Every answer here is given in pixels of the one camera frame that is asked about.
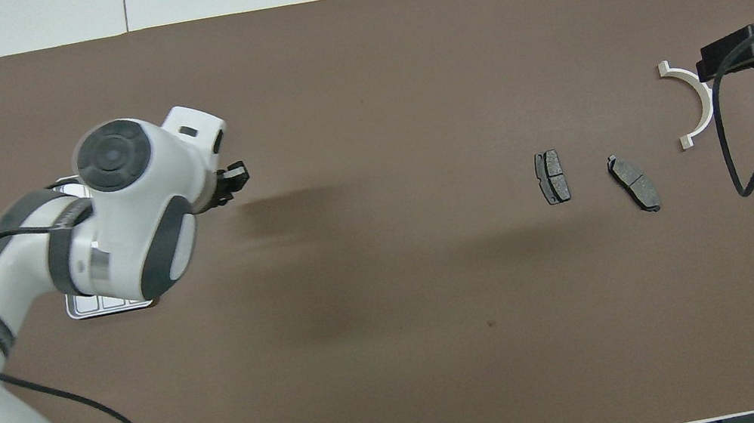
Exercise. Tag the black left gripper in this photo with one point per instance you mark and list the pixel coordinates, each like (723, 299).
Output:
(212, 199)

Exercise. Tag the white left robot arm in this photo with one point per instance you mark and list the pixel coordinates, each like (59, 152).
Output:
(138, 205)

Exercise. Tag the silver metal tray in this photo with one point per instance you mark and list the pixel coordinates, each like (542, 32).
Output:
(110, 308)

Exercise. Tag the long dark brake pad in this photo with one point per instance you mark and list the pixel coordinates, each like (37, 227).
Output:
(634, 184)

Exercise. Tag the brown table mat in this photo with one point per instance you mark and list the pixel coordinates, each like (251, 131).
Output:
(394, 316)

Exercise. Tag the short dark brake pad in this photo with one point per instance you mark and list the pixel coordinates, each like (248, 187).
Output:
(552, 176)

